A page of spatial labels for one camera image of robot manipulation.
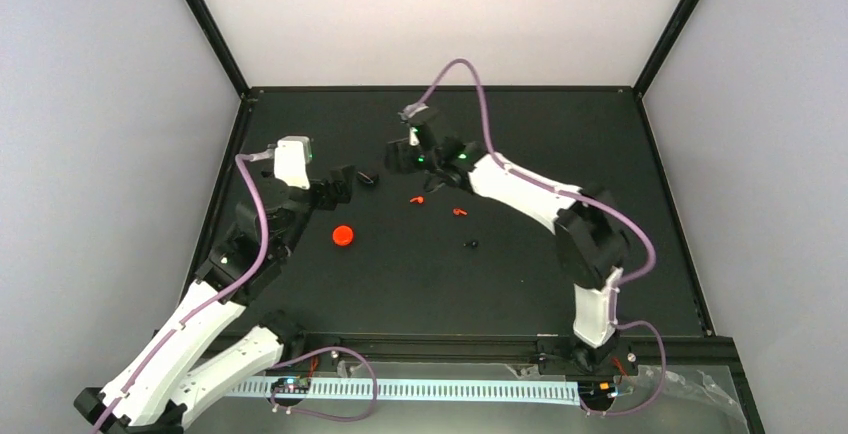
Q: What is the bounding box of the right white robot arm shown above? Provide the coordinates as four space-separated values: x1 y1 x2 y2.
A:
384 125 629 375

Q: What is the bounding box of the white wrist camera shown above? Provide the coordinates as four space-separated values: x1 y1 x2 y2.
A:
399 104 441 130
273 136 313 190

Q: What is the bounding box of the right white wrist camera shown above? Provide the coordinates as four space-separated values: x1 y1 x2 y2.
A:
399 104 441 130

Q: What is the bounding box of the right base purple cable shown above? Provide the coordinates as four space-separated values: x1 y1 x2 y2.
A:
577 320 668 418

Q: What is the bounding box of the clear plastic sheet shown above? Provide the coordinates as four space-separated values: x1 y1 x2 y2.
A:
488 366 749 433

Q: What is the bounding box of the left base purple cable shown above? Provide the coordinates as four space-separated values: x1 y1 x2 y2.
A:
268 346 379 424

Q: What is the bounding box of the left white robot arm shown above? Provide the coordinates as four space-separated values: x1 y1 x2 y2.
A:
73 165 355 433

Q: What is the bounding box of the white slotted cable duct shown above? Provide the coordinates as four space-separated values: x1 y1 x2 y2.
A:
228 376 580 406

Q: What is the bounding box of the black aluminium front rail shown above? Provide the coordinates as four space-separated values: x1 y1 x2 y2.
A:
152 331 740 369

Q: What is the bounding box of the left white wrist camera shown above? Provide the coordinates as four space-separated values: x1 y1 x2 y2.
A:
273 136 313 190

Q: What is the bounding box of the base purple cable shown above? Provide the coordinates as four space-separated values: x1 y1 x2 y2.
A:
268 346 379 424
577 320 668 418

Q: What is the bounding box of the black glossy earbud charging case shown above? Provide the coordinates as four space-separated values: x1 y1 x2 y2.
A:
356 170 380 188

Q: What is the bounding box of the red round cap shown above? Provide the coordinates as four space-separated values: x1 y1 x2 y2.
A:
331 225 355 247

